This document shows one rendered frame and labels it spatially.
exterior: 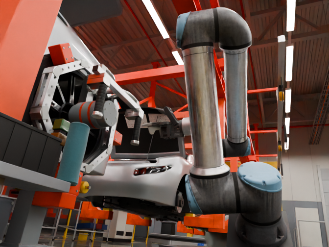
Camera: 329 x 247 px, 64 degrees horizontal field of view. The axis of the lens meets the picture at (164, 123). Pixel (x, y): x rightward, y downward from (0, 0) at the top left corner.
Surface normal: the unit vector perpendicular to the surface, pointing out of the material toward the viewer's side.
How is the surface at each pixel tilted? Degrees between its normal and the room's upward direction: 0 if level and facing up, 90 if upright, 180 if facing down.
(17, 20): 90
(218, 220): 90
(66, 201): 90
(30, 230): 90
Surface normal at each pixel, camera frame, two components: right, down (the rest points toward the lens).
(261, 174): -0.06, -0.93
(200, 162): -0.64, 0.14
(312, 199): -0.38, -0.40
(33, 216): 0.93, -0.07
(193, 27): -0.15, 0.11
